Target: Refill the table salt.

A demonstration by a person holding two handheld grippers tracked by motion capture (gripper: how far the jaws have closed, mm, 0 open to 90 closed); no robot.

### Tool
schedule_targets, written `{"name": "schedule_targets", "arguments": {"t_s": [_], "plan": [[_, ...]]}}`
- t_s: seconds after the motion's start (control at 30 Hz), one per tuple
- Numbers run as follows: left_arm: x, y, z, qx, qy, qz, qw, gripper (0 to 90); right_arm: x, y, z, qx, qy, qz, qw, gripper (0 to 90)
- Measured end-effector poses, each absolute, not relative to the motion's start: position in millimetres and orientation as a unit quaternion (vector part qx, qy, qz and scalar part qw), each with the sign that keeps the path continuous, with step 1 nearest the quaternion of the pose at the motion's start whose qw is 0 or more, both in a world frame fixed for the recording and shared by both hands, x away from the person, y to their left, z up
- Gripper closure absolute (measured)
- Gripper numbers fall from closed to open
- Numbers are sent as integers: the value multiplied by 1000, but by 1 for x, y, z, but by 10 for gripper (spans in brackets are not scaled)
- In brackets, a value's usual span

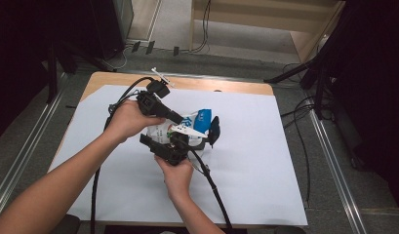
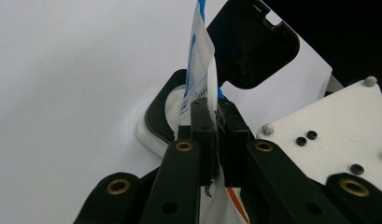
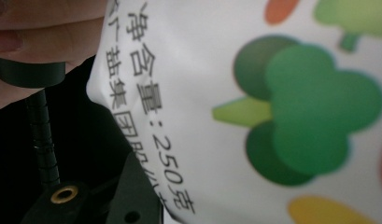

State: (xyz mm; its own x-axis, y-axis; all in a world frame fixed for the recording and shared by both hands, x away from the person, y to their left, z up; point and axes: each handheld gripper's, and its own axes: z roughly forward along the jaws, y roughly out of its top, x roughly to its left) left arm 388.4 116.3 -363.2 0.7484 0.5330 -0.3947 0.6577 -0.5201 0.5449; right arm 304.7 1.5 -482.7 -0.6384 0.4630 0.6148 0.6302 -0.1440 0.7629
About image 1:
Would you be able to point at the grey cabinet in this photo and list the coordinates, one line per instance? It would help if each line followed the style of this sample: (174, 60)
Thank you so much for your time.
(124, 19)

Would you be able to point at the person's right hand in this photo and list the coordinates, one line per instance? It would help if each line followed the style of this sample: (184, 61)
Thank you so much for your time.
(177, 178)

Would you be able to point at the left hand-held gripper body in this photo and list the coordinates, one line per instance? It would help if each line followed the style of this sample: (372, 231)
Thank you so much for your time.
(150, 104)

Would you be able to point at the black metal stand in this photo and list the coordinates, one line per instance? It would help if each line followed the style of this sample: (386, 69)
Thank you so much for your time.
(52, 71)
(291, 73)

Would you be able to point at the white paper sheet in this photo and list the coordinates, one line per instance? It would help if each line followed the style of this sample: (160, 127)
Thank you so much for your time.
(252, 162)

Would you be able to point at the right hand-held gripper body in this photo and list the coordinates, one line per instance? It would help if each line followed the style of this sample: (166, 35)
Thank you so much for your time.
(169, 152)

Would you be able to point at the person's left hand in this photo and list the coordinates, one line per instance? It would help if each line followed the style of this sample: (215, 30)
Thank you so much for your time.
(128, 120)

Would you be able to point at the light wooden shelf unit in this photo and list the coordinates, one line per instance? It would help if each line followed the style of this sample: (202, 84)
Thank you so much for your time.
(252, 16)

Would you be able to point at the white and blue printed bag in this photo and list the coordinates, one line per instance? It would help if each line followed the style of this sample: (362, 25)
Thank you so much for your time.
(203, 120)

